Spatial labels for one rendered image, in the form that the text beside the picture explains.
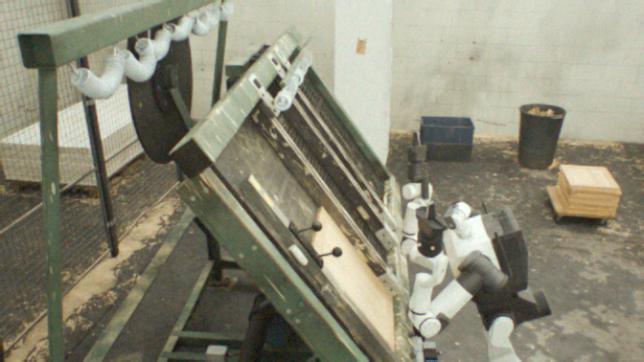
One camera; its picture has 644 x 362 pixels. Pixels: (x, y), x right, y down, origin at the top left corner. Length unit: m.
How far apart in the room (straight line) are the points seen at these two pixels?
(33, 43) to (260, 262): 0.91
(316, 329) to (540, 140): 5.16
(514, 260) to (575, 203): 3.29
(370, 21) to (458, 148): 1.83
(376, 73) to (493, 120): 2.18
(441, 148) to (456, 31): 1.59
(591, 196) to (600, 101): 2.59
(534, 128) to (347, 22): 2.37
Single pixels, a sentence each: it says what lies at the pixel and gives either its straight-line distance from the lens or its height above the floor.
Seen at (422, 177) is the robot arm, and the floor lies 1.47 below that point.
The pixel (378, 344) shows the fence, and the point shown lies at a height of 1.01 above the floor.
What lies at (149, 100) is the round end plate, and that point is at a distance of 2.53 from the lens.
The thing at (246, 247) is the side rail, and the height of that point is 1.56.
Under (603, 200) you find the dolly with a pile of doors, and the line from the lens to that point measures 5.61.
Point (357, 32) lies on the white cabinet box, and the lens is 6.12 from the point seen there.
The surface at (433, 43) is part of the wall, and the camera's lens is 7.51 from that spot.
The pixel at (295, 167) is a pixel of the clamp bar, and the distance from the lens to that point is 2.42.
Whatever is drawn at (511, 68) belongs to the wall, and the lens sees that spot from 7.64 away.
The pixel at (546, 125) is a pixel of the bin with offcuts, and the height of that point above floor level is 0.53.
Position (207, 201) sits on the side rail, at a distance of 1.72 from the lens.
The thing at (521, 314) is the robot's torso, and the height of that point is 1.00.
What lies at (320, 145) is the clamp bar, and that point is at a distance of 2.84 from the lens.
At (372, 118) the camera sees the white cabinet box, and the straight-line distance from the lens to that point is 6.31.
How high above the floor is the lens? 2.43
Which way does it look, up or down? 24 degrees down
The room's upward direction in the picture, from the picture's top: straight up
